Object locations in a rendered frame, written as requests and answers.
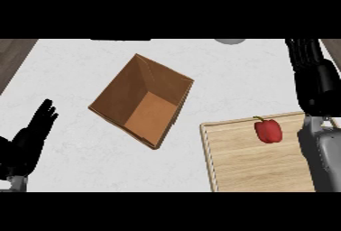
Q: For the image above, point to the brown cardboard box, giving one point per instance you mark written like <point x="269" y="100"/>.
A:
<point x="142" y="100"/>

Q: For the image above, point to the grey round object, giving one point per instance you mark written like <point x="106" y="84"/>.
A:
<point x="229" y="41"/>

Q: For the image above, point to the pale wooden tray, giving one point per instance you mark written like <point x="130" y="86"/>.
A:
<point x="257" y="162"/>

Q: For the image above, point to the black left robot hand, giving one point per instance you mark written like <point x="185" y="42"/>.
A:
<point x="27" y="144"/>

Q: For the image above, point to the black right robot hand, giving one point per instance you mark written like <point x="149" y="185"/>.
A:
<point x="316" y="81"/>

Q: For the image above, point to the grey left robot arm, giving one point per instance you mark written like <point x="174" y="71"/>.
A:
<point x="13" y="184"/>

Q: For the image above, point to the red bell pepper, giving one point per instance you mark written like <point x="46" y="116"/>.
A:
<point x="267" y="130"/>

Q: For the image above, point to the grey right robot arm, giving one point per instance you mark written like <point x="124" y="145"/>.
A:
<point x="323" y="153"/>

